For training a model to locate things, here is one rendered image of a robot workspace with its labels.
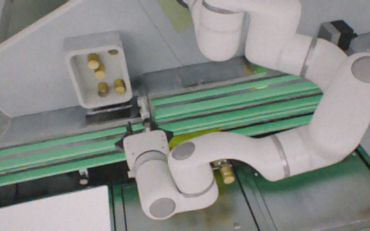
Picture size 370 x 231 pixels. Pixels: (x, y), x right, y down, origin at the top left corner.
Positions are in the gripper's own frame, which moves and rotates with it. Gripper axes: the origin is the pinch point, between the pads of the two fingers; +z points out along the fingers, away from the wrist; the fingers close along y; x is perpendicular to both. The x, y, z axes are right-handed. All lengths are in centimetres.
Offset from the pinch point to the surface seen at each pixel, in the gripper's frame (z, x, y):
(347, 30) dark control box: 28, 4, 76
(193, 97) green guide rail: 24.4, -8.2, 20.0
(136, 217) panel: 7.9, -39.3, -5.9
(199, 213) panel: 3.5, -39.7, 14.2
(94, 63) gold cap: 32.0, 6.2, -9.2
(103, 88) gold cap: 34.6, -4.3, -8.5
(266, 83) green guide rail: 23, -8, 45
